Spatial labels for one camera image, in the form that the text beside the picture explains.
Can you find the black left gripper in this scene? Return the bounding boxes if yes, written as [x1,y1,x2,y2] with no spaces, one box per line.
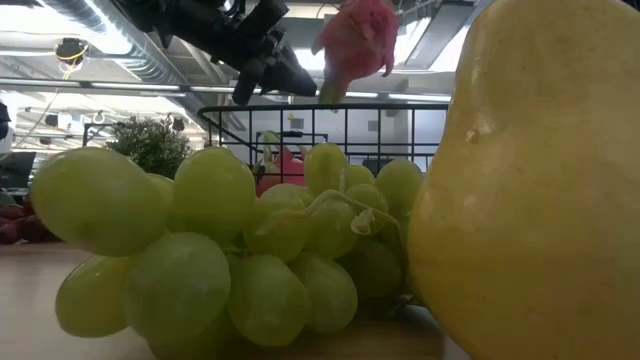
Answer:
[169,0,319,106]

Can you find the pink dragon fruit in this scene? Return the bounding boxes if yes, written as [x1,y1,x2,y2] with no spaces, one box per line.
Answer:
[253,130,314,197]
[310,0,401,106]

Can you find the green grape bunch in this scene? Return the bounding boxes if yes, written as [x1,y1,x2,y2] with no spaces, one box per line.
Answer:
[30,142,426,360]

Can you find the dark red grape bunch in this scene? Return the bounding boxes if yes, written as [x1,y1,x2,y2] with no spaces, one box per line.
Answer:
[0,197,59,246]

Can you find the yellow pear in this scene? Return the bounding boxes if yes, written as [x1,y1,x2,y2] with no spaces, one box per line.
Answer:
[405,0,640,360]

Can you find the small green potted plant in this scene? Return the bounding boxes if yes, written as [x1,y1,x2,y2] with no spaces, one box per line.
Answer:
[103,115,194,181]

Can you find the dark laptop screen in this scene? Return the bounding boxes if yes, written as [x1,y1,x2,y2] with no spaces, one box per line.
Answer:
[0,151,37,190]

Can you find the black wire basket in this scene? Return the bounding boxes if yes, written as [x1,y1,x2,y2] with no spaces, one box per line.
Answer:
[197,102,451,196]

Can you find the long ceiling light rail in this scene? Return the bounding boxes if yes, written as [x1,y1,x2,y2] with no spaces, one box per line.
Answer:
[0,76,454,101]

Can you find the black ceiling device yellow cable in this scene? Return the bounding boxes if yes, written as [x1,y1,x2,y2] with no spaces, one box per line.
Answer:
[53,37,91,66]

